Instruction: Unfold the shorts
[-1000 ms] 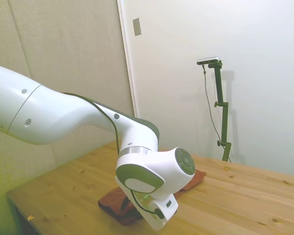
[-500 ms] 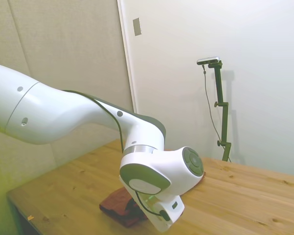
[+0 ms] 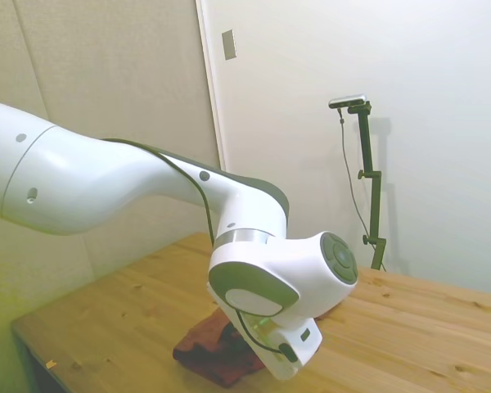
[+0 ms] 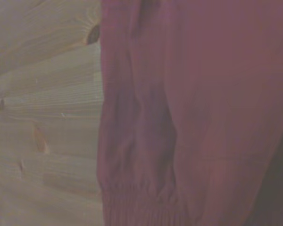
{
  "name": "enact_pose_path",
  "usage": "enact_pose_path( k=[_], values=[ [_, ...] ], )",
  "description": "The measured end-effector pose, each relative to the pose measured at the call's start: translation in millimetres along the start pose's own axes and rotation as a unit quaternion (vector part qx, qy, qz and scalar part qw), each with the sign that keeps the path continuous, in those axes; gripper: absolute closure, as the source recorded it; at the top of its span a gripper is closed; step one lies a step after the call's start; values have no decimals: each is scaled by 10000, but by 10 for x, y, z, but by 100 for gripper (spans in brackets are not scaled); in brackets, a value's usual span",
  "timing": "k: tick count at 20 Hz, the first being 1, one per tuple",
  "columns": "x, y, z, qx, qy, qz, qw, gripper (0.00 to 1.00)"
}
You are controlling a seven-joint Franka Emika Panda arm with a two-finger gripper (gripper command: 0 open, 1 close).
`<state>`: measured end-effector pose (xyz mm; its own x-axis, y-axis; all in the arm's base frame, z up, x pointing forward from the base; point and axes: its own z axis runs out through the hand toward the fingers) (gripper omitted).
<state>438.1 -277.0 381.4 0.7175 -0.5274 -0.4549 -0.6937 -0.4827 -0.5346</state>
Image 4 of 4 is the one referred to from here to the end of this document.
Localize maroon red shorts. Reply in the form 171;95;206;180
97;0;283;226

